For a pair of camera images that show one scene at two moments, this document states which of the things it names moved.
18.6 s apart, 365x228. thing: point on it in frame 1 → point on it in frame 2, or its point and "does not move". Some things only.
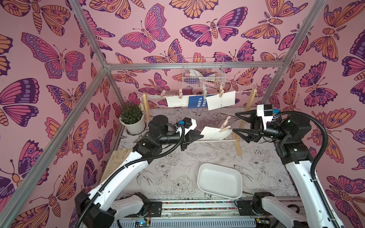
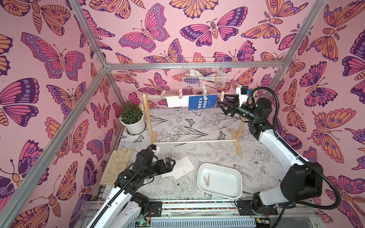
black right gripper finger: [248, 135] → [227, 108]
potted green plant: [132, 119] does not move
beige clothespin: [180, 93] does not move
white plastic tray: [219, 180] does not move
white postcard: [175, 101] does not move
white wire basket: [196, 71] does not move
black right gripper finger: [253, 114] → [236, 100]
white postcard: [212, 133] → [181, 166]
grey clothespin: [205, 90] does not move
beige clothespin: [224, 127] → [207, 182]
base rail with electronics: [197, 214] does not move
